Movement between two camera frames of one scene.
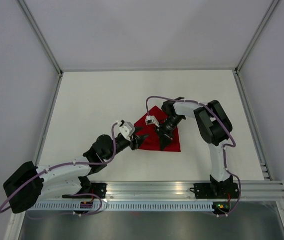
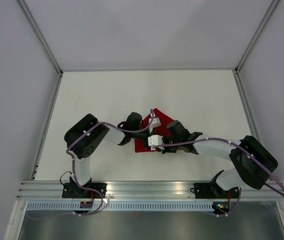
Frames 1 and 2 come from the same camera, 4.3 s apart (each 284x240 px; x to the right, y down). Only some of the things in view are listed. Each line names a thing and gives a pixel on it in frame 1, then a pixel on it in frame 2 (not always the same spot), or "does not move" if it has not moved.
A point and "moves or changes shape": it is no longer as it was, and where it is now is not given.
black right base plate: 215,190 does not move
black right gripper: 165,137 -> 166,150
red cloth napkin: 149,142 moves or changes shape
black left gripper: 138,139 -> 145,143
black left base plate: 98,189 does not move
